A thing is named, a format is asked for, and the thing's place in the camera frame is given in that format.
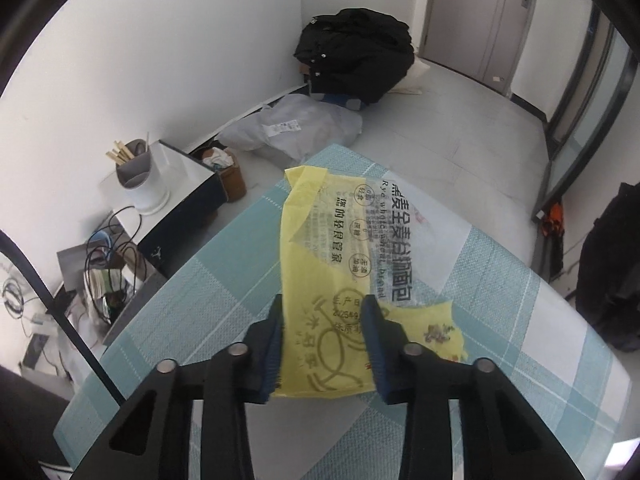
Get brown waste bin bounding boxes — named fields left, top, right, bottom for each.
left=192, top=146, right=247, bottom=202

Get black jacket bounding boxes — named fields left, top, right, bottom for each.
left=293, top=8, right=416, bottom=106

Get clear plastic bag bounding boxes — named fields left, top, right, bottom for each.
left=218, top=92, right=364, bottom=161

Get teal plaid tablecloth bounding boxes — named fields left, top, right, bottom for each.
left=52, top=144, right=632, bottom=480

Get grey and white utensil holder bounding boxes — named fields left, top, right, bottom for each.
left=105, top=132, right=171, bottom=216

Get beige bag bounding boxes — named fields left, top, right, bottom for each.
left=390, top=57, right=431, bottom=96

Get black backpack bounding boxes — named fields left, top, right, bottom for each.
left=575, top=182, right=640, bottom=353

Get wooden chopsticks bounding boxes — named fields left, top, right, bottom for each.
left=105, top=139, right=133, bottom=164

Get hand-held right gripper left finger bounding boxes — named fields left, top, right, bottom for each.
left=72, top=294, right=286, bottom=480

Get thin black rod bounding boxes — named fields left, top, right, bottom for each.
left=0, top=232, right=126, bottom=403

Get black metal frame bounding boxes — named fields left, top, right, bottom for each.
left=530, top=2, right=638, bottom=281

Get yellow wrapper with clear window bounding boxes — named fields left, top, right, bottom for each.
left=277, top=165, right=471, bottom=401

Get orange item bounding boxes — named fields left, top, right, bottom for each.
left=540, top=202, right=566, bottom=236

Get grey brown door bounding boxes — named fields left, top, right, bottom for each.
left=419, top=0, right=543, bottom=98

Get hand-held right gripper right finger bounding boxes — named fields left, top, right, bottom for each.
left=361, top=294, right=576, bottom=480

